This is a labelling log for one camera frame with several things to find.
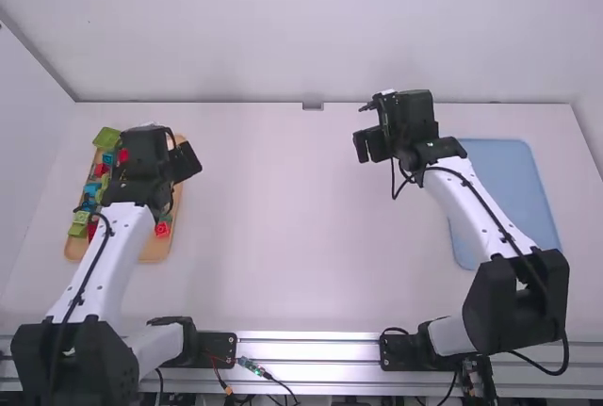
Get tan tray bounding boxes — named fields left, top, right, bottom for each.
left=63, top=130, right=185, bottom=265

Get black cable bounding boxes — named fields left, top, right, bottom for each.
left=388, top=159, right=428, bottom=201
left=263, top=370, right=301, bottom=406
left=506, top=320, right=571, bottom=378

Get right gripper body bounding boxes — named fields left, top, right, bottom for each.
left=371, top=89, right=440, bottom=162

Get blue mat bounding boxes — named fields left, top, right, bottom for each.
left=445, top=138, right=564, bottom=273

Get lime green toy brick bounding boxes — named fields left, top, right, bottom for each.
left=91, top=126, right=122, bottom=150

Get pile of toy bricks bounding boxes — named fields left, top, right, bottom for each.
left=71, top=173, right=113, bottom=214

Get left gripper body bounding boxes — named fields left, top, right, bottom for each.
left=117, top=125, right=171, bottom=177

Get red wire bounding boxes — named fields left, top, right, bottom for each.
left=209, top=353, right=236, bottom=398

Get silver rails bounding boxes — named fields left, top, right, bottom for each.
left=0, top=330, right=603, bottom=396

